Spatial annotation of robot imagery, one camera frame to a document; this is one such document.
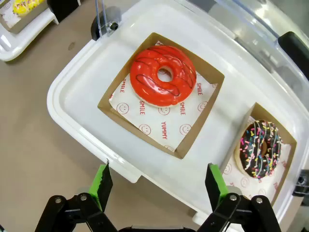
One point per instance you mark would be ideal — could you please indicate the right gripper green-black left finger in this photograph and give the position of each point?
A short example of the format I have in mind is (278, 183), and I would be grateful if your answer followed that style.
(101, 186)

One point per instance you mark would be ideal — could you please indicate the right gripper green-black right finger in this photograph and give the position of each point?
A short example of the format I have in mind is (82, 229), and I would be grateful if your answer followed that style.
(214, 186)

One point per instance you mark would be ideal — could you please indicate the cardboard tray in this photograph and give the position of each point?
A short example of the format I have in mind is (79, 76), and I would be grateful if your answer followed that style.
(25, 24)

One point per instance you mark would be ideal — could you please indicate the smiley paper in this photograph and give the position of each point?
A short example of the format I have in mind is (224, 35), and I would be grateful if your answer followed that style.
(241, 183)
(154, 125)
(9, 18)

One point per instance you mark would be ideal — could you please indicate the yellow glazed donut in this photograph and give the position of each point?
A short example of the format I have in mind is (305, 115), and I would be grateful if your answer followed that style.
(24, 7)

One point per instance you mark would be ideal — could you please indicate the smiley paper under sprinkle donut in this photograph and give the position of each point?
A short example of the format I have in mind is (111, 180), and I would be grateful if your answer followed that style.
(241, 183)

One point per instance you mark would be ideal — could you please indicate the chocolate donut with coloured sprinkles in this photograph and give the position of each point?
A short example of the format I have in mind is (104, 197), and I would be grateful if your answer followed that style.
(253, 135)

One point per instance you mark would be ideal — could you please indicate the smiley paper under red donut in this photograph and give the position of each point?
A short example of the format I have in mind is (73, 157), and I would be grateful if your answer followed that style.
(154, 125)

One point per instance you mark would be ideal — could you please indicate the dark sprinkled donut in tray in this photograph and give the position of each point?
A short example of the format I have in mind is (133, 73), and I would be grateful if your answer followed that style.
(259, 112)

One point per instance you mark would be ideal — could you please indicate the red glazed donut in tray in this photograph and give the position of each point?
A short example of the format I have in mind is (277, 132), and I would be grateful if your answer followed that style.
(112, 91)

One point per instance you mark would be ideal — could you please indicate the black lid hinge knob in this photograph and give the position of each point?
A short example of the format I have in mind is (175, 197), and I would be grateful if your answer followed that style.
(301, 180)
(94, 29)

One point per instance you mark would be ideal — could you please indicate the white display case base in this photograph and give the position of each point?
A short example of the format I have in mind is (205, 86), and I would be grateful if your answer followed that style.
(82, 96)
(29, 36)

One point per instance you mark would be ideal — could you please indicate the clear display case lid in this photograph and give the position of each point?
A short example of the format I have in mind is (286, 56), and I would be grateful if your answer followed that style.
(253, 24)

